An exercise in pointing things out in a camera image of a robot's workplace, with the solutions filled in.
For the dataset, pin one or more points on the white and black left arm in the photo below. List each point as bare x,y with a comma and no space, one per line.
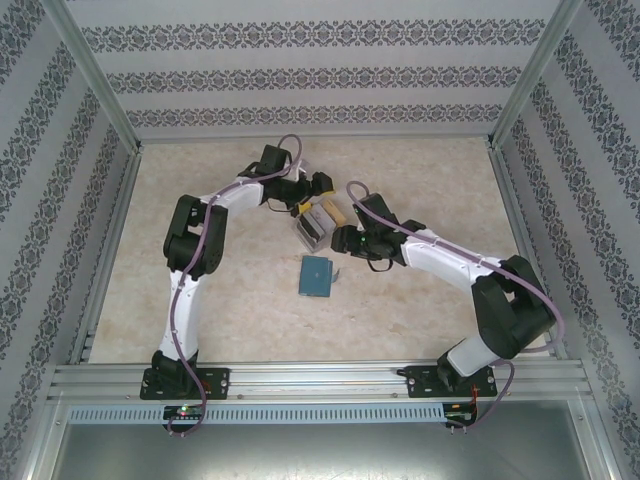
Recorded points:
212,257

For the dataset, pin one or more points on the aluminium mounting rail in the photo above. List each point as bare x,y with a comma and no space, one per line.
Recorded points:
310,382

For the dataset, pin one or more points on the blue leather card holder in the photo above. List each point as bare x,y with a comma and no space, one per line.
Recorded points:
315,277

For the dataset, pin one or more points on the aluminium side rail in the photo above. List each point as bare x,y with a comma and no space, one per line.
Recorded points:
525,250
109,250

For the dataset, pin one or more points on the clear plastic card box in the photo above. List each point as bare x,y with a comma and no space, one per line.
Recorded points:
312,230

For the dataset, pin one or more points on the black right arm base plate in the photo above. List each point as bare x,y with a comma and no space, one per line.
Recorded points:
420,382

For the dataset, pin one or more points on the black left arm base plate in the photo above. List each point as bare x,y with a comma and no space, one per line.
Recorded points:
220,382

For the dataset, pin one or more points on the gold card stack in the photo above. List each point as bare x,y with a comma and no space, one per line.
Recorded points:
334,212

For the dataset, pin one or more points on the grey sheet metal tray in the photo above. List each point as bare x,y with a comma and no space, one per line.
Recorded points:
320,455

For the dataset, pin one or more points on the aluminium frame post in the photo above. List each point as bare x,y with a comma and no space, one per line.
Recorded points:
536,70
95,70

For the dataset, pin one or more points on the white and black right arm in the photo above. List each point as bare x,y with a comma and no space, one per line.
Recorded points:
520,320

